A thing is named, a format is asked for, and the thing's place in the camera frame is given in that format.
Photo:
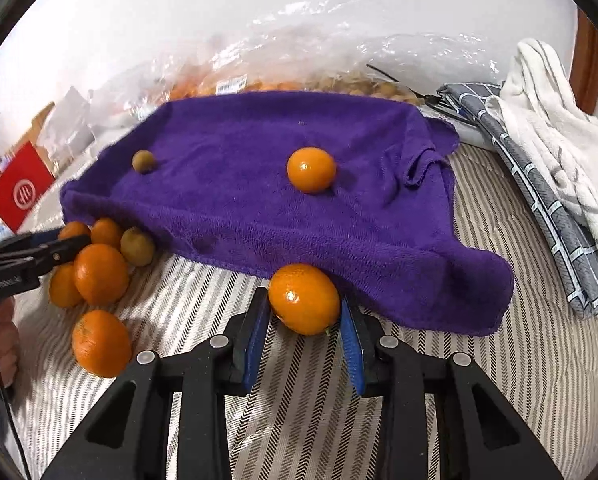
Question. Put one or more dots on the person's left hand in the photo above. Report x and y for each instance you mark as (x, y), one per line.
(4, 350)

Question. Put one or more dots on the cardboard box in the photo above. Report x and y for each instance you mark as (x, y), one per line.
(41, 115)

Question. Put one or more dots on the red box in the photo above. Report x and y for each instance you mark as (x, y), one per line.
(21, 192)

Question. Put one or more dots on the white striped towel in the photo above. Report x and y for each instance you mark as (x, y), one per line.
(544, 125)

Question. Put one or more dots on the grey checked cloth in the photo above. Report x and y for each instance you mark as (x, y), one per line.
(539, 195)

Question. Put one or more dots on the clear plastic bag of oranges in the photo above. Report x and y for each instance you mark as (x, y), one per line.
(194, 85)

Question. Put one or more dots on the large orange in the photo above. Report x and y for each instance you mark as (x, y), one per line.
(101, 274)

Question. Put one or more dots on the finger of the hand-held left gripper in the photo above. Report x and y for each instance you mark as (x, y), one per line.
(54, 254)
(41, 236)

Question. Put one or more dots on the wooden door frame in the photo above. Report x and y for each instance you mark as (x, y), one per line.
(593, 60)

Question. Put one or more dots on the green tangerine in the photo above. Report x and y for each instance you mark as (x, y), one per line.
(137, 246)

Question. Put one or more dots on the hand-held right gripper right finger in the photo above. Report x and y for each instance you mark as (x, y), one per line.
(351, 350)

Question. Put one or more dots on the white plastic bags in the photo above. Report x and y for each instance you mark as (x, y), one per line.
(69, 115)

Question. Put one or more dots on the purple towel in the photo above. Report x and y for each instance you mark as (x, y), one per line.
(239, 185)

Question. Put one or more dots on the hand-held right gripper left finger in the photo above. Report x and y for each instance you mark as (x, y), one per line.
(256, 340)

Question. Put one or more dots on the small orange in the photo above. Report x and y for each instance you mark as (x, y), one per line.
(106, 232)
(74, 230)

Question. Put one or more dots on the striped bed sheet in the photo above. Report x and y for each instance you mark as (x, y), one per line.
(299, 420)

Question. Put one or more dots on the small green fruit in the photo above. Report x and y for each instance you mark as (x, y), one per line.
(143, 161)

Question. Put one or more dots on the clear bag of yellow fruit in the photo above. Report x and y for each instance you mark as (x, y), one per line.
(359, 85)

